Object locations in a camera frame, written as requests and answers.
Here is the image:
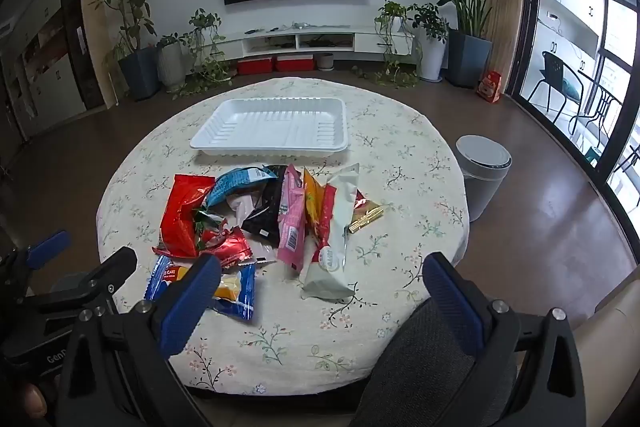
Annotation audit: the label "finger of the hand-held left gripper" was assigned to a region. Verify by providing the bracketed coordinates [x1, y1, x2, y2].
[32, 247, 138, 323]
[0, 229, 72, 293]

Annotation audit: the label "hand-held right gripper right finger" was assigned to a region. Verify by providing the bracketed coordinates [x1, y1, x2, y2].
[422, 252, 586, 427]

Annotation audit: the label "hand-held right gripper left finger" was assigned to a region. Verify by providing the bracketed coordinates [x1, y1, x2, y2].
[56, 253, 223, 427]

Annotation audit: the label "blue cake packet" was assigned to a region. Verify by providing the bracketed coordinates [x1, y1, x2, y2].
[145, 254, 257, 322]

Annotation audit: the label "red foil packet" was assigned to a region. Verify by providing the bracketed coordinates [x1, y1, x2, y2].
[197, 227, 253, 268]

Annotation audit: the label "small white snack packet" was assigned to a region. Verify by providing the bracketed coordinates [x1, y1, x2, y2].
[247, 239, 278, 268]

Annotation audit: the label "large red snack packet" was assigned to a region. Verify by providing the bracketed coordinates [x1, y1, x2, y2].
[152, 174, 216, 258]

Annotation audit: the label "pale pink snack packet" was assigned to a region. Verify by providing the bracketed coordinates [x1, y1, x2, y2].
[225, 192, 263, 230]

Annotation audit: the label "black snack packet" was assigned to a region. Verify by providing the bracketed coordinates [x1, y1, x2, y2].
[241, 165, 287, 248]

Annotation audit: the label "light blue snack packet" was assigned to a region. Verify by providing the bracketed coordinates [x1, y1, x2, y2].
[205, 167, 278, 208]

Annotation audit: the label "gold snack bar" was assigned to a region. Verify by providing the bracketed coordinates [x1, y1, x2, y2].
[347, 202, 385, 234]

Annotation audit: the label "red white stick packet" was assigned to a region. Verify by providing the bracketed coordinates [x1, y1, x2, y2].
[312, 184, 338, 263]

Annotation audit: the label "orange yellow snack packet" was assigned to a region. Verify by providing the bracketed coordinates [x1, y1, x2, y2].
[302, 168, 326, 238]

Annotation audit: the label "white foam tray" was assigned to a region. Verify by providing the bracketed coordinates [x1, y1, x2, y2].
[189, 97, 348, 156]

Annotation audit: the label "person's left hand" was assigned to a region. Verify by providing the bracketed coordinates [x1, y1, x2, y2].
[0, 377, 53, 427]

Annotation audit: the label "grey round trash can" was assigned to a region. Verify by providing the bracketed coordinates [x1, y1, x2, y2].
[456, 135, 512, 222]

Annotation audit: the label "beige sofa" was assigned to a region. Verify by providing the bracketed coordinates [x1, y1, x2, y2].
[570, 267, 640, 427]

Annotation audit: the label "round floral tablecloth table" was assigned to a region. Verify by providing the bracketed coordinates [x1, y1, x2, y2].
[95, 77, 471, 395]

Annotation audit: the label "white wooden cabinets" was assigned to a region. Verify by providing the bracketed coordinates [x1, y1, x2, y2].
[0, 0, 108, 142]

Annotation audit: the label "dark blue square planter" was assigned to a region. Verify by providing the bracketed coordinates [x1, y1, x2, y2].
[118, 47, 161, 102]
[446, 28, 493, 88]

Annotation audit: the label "white ribbed plant pot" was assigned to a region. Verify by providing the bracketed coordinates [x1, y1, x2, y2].
[157, 42, 187, 90]

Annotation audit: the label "red printed bag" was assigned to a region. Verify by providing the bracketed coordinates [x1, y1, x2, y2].
[476, 71, 502, 102]

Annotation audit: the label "trailing pothos plant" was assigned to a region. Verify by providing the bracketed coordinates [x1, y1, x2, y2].
[372, 0, 421, 88]
[175, 9, 236, 98]

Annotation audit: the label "red storage box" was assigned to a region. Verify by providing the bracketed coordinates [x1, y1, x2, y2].
[276, 55, 316, 72]
[236, 57, 274, 75]

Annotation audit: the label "tall smooth white pot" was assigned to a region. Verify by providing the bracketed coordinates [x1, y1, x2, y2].
[417, 29, 446, 82]

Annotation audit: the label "black metal table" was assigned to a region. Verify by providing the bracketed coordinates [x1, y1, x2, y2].
[567, 69, 623, 148]

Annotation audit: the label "black metal chair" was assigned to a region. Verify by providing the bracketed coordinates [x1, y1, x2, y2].
[527, 51, 583, 112]

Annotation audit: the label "white television cabinet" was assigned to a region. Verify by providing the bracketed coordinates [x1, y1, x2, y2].
[212, 24, 416, 65]

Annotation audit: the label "bushy green plant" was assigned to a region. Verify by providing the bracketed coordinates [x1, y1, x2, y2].
[407, 3, 448, 42]

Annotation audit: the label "black sliding door frame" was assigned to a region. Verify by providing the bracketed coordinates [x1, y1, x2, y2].
[510, 0, 640, 268]

